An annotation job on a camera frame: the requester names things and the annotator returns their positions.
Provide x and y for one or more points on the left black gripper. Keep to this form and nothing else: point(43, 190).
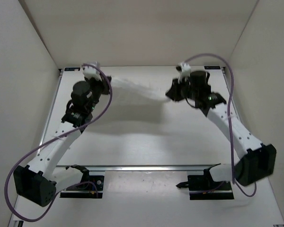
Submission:
point(107, 89)

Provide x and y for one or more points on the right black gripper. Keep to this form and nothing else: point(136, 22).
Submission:
point(174, 92)

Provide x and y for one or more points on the white pleated skirt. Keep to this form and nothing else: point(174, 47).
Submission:
point(126, 92)

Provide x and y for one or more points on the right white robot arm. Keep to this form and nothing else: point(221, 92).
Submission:
point(251, 159)

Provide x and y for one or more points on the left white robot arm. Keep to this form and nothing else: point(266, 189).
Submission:
point(37, 181)

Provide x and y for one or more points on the right blue table label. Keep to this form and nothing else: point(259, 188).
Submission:
point(212, 67)

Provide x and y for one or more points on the blue table label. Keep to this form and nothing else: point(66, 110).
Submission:
point(72, 69)
point(212, 67)

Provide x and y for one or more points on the left blue table label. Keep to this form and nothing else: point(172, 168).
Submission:
point(72, 69)

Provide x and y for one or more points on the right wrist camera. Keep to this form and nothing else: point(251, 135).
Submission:
point(184, 70)

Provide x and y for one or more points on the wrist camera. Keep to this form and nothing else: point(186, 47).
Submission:
point(184, 70)
point(90, 72)

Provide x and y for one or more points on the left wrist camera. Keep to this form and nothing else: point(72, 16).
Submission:
point(90, 72)

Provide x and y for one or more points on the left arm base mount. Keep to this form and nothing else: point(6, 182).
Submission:
point(90, 187)

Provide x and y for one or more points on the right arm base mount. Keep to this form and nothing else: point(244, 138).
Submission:
point(202, 187)

